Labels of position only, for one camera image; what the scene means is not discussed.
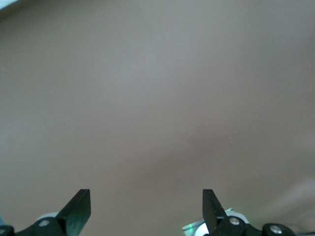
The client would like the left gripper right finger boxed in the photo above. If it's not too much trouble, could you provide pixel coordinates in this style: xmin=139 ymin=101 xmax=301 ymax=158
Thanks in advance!
xmin=202 ymin=188 xmax=263 ymax=236

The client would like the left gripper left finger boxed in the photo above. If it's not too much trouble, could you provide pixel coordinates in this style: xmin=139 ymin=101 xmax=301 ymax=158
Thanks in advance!
xmin=14 ymin=188 xmax=92 ymax=236

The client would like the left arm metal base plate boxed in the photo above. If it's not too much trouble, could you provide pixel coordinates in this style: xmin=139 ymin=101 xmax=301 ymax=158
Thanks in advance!
xmin=181 ymin=207 xmax=234 ymax=232

